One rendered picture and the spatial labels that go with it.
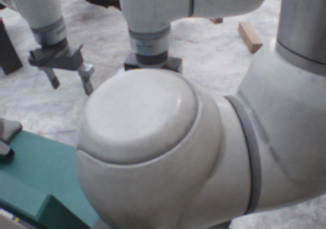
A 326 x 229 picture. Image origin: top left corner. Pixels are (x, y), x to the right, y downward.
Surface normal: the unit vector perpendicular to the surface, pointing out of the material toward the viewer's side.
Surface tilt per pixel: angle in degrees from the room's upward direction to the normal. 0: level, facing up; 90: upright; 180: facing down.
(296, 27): 88
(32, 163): 0
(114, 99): 6
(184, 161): 53
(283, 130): 65
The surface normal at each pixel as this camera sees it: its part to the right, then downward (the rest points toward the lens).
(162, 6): 0.22, 0.73
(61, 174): -0.05, -0.68
